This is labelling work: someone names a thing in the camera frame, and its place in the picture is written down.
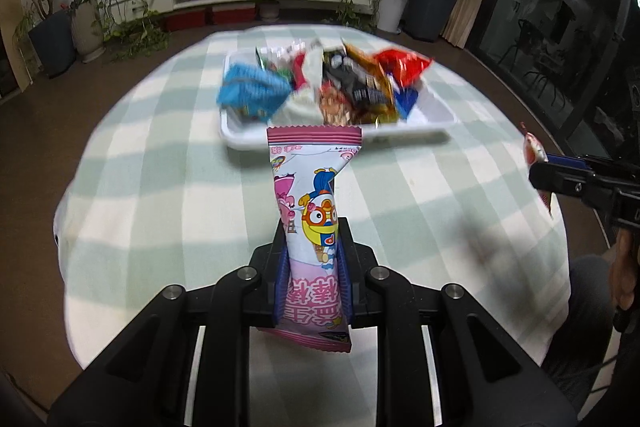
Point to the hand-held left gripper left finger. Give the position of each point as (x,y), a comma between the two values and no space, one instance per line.
(278,302)

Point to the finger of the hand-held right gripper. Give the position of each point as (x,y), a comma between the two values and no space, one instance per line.
(565,182)
(567,162)

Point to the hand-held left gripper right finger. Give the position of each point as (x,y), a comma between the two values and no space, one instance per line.
(356,302)

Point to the small red white snack packet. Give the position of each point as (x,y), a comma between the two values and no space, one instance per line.
(532,149)

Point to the pink cartoon snack packet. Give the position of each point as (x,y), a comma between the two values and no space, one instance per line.
(310,187)

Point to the white plastic tray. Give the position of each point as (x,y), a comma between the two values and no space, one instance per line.
(400,132)

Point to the blue and white snack packet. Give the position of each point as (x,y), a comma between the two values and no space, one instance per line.
(406,102)

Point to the pale peach snack packet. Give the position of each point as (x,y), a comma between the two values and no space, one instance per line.
(334,107)

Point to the long black snack packet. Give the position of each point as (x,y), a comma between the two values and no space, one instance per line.
(360,87)

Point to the red and white snack packet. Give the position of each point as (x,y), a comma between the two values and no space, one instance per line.
(300,72)

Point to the orange snack packet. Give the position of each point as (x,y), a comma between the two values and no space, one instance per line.
(356,54)

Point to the green snack packet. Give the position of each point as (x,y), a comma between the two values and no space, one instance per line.
(272,64)

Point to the person's right hand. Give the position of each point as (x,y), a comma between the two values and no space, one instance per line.
(627,272)

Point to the glass sliding door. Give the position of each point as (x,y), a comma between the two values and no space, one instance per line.
(550,32)

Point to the person's grey trousers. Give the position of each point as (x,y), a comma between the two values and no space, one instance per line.
(582,337)

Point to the green checked tablecloth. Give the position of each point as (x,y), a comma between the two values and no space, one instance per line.
(150,207)

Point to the red storage box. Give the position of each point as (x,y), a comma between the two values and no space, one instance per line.
(232,14)
(186,21)

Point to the brown round pot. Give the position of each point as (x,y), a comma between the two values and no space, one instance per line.
(270,9)

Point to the small plant in beige pot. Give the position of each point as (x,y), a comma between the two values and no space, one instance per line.
(87,32)

